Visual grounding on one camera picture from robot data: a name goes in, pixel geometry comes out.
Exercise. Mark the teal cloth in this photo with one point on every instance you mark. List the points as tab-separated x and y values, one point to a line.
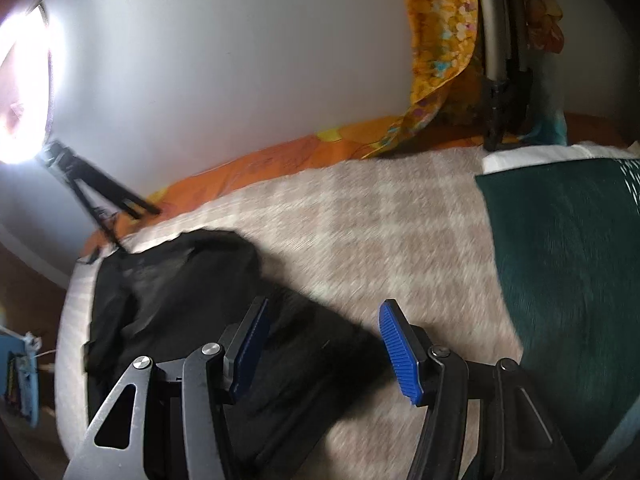
550	125

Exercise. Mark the beige checked blanket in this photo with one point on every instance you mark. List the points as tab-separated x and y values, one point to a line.
375	220

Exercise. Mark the blue plastic object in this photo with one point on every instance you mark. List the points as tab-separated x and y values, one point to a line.
22	385

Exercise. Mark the black cloth garment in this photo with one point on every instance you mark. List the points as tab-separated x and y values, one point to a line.
190	285

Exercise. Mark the brown floral cloth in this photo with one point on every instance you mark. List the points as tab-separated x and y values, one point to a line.
542	5

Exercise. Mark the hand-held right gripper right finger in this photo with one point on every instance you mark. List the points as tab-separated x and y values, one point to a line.
397	355

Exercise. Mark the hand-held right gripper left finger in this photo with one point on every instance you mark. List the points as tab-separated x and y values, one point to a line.
247	352

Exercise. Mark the small black tripod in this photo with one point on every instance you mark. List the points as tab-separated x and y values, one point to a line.
100	180

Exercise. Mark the yellow floral cloth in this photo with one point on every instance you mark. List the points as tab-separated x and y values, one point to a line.
440	20

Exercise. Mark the orange bedsheet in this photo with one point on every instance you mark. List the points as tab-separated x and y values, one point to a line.
280	157

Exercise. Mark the dark green pillow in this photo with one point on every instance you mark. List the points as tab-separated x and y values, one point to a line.
565	260

